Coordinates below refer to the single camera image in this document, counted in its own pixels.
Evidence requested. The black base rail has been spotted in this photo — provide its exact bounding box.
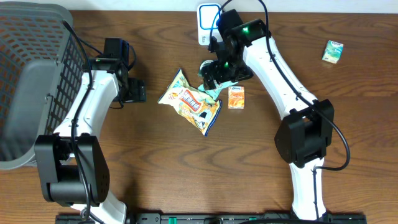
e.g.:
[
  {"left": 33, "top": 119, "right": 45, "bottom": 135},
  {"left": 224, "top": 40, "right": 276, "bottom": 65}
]
[{"left": 55, "top": 212, "right": 368, "bottom": 224}]

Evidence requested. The round green label snack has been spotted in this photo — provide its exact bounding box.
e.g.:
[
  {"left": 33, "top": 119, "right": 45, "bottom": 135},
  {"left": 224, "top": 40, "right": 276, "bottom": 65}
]
[{"left": 198, "top": 60, "right": 214, "bottom": 78}]

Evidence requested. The orange tissue pack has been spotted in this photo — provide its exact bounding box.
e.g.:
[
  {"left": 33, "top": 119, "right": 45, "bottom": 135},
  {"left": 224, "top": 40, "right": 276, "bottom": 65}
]
[{"left": 228, "top": 86, "right": 245, "bottom": 110}]

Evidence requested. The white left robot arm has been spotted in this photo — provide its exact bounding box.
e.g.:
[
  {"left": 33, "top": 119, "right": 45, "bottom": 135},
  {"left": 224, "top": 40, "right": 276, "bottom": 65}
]
[{"left": 34, "top": 58, "right": 146, "bottom": 223}]

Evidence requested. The green tissue pack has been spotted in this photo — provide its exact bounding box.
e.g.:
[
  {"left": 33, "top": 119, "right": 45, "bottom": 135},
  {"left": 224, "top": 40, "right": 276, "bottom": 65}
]
[{"left": 322, "top": 40, "right": 344, "bottom": 63}]

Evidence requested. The white barcode scanner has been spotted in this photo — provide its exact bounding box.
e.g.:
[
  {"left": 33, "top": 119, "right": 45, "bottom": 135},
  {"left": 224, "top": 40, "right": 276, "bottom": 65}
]
[{"left": 197, "top": 3, "right": 222, "bottom": 46}]

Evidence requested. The teal snack pouch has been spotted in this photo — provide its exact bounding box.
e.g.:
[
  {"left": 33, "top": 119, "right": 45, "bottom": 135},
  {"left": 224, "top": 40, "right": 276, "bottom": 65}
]
[{"left": 198, "top": 81, "right": 237, "bottom": 100}]

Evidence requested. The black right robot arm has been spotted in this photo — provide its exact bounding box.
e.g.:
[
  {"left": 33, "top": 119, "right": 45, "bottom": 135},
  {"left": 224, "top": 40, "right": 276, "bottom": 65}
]
[{"left": 201, "top": 19, "right": 334, "bottom": 220}]

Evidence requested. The yellow snack bag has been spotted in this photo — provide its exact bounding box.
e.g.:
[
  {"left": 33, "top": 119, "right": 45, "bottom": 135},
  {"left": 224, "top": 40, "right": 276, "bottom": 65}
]
[{"left": 158, "top": 69, "right": 222, "bottom": 136}]

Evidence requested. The grey plastic mesh basket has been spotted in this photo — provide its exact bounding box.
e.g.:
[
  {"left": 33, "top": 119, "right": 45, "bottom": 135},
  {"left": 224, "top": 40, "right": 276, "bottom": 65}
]
[{"left": 1, "top": 1, "right": 84, "bottom": 170}]

